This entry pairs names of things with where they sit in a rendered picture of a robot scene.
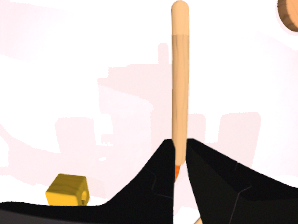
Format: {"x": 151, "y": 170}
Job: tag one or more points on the yellow wooden block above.
{"x": 68, "y": 190}

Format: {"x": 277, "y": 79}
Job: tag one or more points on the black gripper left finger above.
{"x": 147, "y": 199}

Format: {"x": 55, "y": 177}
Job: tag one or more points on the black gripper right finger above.
{"x": 227, "y": 192}

